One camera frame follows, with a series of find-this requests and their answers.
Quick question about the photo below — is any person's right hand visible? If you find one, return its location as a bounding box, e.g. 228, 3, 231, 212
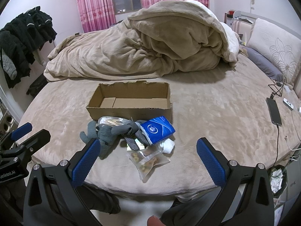
147, 215, 163, 226

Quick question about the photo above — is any white crumpled tissue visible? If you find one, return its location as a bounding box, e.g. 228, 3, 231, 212
158, 139, 176, 155

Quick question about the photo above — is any pile of black clothes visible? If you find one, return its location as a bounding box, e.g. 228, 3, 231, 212
0, 7, 58, 89

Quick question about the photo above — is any wooden bedside shelf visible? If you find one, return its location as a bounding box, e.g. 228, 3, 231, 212
224, 10, 236, 27

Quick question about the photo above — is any cardboard box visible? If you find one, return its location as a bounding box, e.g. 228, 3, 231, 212
86, 81, 173, 123

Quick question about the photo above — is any black smartphone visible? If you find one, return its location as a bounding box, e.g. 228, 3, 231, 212
266, 97, 283, 126

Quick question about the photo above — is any black charging cable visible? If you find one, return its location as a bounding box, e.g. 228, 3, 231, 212
268, 80, 286, 169

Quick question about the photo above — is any white cable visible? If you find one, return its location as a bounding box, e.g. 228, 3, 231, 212
285, 135, 301, 151

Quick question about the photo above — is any grey pillow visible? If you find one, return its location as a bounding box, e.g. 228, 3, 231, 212
245, 47, 285, 82

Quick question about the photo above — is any trash bin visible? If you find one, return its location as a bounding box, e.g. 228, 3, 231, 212
269, 166, 289, 199

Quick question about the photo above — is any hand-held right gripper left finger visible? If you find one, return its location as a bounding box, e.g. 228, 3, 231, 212
23, 138, 104, 226

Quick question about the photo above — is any beige duvet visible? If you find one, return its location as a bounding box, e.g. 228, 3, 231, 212
44, 0, 240, 83

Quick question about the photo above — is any blue tissue pack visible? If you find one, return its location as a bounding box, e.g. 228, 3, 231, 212
139, 116, 176, 145

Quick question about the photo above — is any clear snack bag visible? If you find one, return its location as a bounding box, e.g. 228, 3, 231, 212
126, 147, 171, 183

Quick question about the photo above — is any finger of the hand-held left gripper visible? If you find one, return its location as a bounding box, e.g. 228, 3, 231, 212
0, 122, 33, 147
14, 128, 51, 157

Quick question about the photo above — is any grey dotted socks bundle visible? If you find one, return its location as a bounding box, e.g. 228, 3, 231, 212
112, 120, 151, 151

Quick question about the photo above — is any clear cotton swab pack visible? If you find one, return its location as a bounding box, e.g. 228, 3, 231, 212
97, 116, 132, 126

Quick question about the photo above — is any beige bed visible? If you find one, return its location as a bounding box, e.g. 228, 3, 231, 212
17, 54, 301, 202

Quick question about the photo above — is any grey plush elephant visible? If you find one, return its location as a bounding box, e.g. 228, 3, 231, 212
79, 120, 121, 160

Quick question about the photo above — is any white headboard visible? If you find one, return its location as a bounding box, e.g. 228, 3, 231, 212
234, 11, 301, 41

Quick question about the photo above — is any white floral pillow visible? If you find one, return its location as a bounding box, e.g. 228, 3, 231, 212
247, 18, 301, 90

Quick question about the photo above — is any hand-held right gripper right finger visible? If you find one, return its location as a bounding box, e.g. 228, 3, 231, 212
196, 137, 275, 226

